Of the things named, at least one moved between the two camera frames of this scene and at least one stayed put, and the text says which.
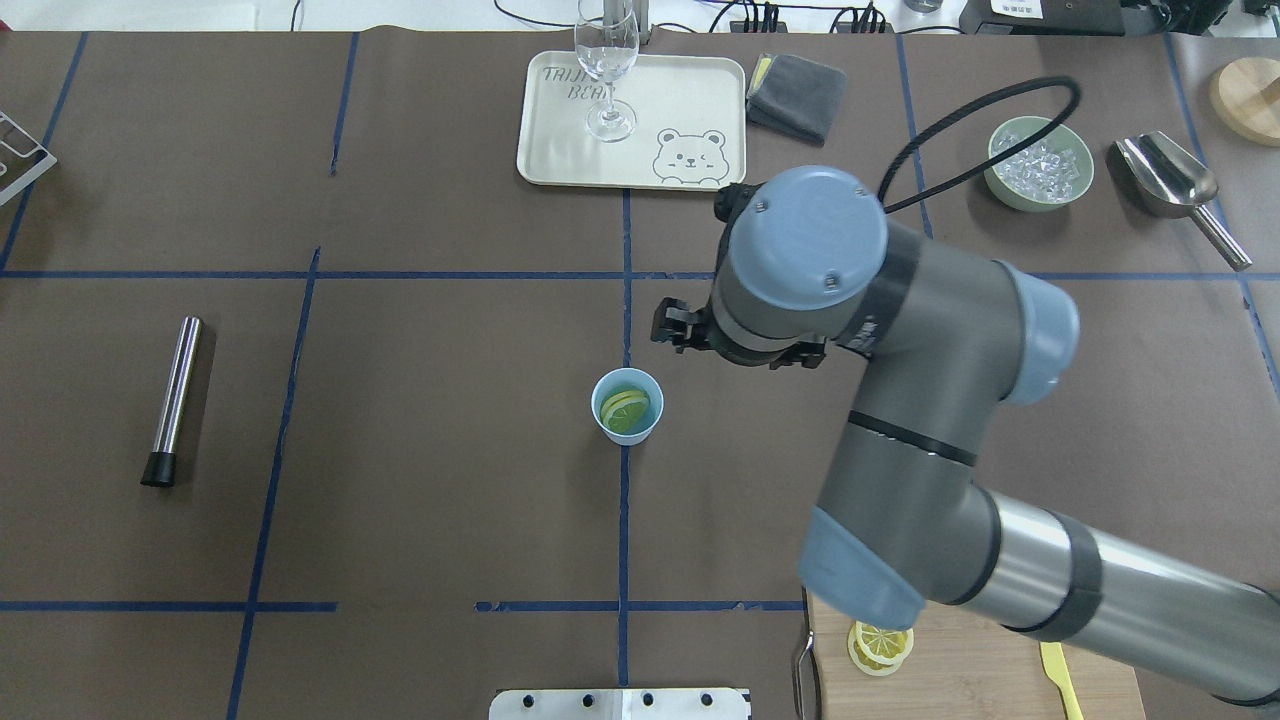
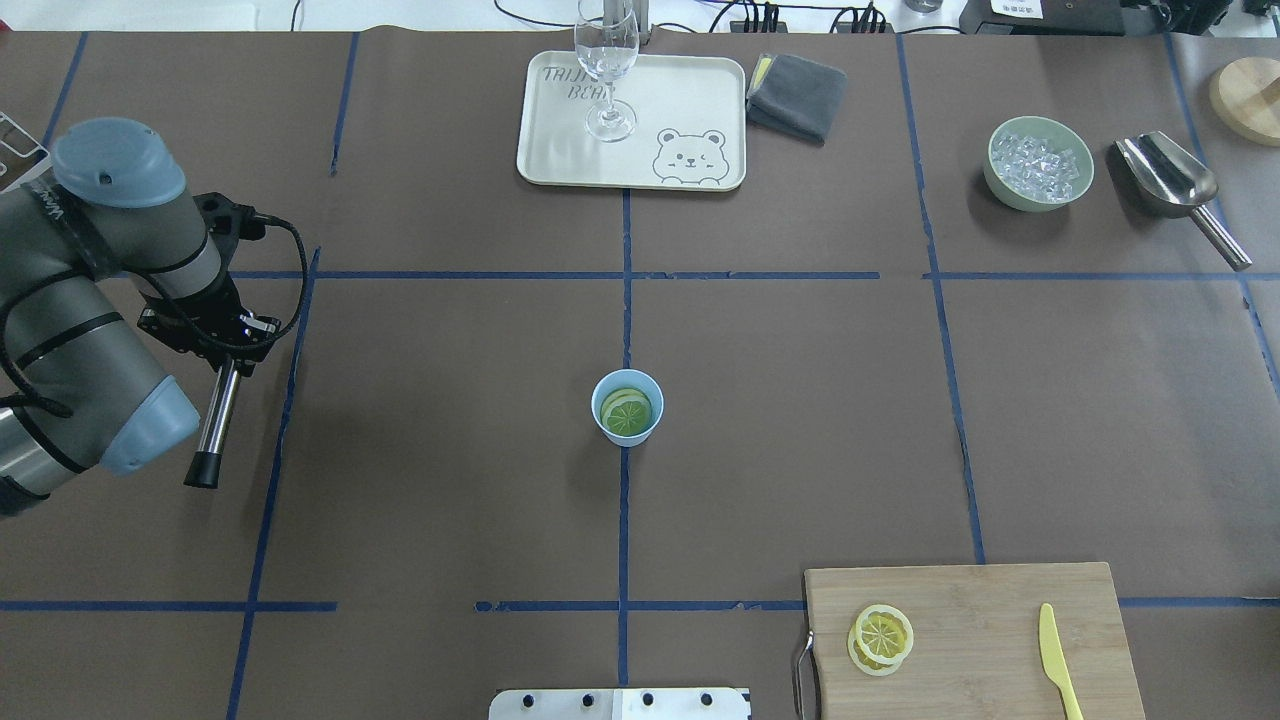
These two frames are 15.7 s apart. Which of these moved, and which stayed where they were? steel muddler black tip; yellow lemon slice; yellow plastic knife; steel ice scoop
Moved: steel muddler black tip
Stayed: steel ice scoop; yellow plastic knife; yellow lemon slice
